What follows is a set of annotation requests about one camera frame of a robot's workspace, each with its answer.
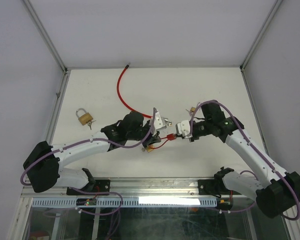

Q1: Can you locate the red thin-cable padlock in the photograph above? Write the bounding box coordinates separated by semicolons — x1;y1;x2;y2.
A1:
152;133;175;150

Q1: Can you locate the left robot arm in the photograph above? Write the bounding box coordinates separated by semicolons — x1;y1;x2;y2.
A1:
20;109;164;195

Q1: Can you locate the open brass padlock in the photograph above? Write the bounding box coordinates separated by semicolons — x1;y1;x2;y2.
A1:
141;145;156;153

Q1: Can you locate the small brass padlock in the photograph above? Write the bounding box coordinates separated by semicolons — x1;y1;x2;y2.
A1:
186;102;201;117

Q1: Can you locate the closed brass padlock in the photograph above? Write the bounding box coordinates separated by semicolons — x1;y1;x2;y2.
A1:
75;108;95;130

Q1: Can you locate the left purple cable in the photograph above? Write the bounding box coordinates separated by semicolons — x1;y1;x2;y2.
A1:
20;107;158;186

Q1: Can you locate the purple cable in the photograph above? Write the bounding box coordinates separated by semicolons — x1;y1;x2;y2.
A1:
191;99;300;221
20;107;158;186

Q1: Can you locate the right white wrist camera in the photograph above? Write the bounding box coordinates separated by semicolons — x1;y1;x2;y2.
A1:
175;120;191;135

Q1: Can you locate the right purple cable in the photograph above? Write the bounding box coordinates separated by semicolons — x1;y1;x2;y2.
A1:
191;99;300;221

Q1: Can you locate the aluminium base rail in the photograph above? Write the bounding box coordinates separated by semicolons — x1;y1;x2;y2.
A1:
21;177;217;198

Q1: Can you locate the thick red cable lock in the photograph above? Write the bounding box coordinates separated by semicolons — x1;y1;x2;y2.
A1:
116;63;173;127

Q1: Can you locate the white slotted cable duct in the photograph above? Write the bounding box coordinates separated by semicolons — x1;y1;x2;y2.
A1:
32;196;217;209

